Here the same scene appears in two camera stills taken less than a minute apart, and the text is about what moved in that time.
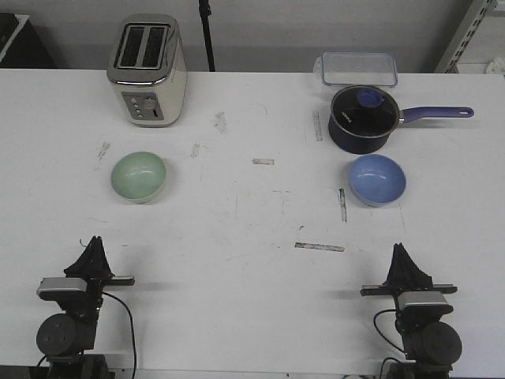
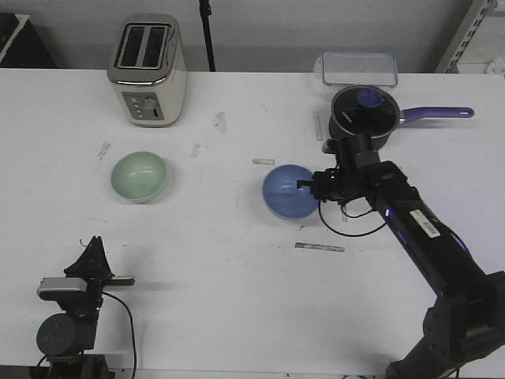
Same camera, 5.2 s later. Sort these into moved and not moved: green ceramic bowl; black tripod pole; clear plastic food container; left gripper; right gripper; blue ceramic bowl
Moved: blue ceramic bowl; right gripper
Not moved: green ceramic bowl; black tripod pole; left gripper; clear plastic food container
